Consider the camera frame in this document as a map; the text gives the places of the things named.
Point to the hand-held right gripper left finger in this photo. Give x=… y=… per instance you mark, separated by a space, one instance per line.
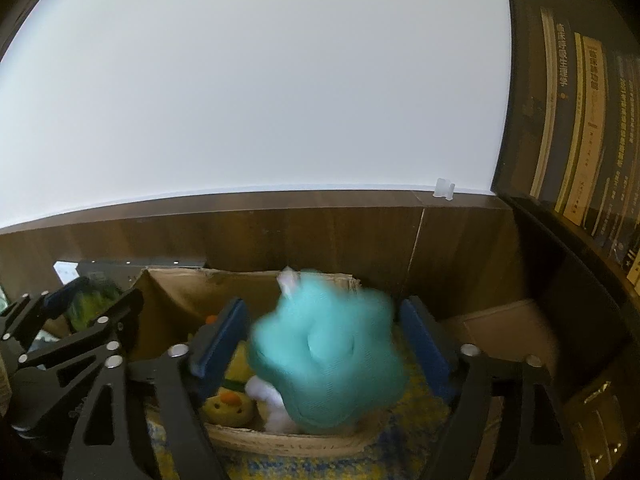
x=225 y=345

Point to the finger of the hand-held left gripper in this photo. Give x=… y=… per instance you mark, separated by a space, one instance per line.
x=115 y=312
x=60 y=301

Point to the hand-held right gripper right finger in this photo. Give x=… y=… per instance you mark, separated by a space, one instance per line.
x=425 y=355

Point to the green toy with black band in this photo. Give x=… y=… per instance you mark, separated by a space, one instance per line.
x=92 y=302

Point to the brown cardboard box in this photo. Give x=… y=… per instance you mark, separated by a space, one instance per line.
x=175 y=300

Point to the teal plush toy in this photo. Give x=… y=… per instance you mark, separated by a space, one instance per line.
x=330 y=355

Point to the yellow plush toy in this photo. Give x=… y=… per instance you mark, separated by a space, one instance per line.
x=241 y=362

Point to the yellow duck plush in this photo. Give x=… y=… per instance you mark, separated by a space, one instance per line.
x=227 y=407

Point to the yellow and blue woven mat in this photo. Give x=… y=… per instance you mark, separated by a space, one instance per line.
x=325 y=467

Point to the small white plastic clip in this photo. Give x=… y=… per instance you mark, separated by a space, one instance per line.
x=444 y=188

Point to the row of dark books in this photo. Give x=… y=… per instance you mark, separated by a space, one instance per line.
x=585 y=125

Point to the white switch panel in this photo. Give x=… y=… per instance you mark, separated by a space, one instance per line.
x=65 y=271

